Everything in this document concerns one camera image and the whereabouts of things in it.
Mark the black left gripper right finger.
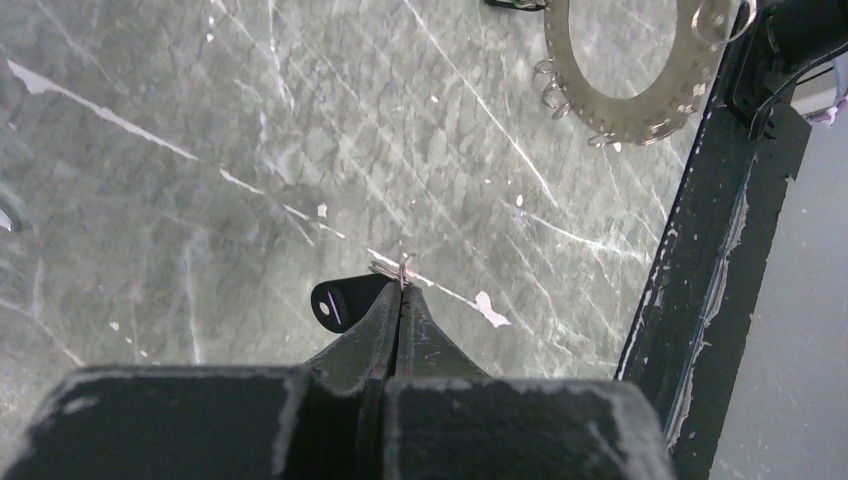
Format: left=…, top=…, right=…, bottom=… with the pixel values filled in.
left=384, top=287, right=675, bottom=479

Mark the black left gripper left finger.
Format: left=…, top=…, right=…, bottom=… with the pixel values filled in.
left=4, top=283, right=402, bottom=479

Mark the black plastic key tag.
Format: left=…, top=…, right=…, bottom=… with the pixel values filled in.
left=310, top=273, right=391, bottom=334

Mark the silver metal key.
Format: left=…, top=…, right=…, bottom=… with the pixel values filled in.
left=369, top=252, right=417, bottom=290

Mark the green plastic key tag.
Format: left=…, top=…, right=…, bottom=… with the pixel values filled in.
left=484, top=0, right=548, bottom=12

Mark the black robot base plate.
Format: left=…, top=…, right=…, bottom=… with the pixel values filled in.
left=615, top=1, right=847, bottom=479

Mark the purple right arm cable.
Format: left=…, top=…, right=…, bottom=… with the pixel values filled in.
left=804, top=56, right=848, bottom=127

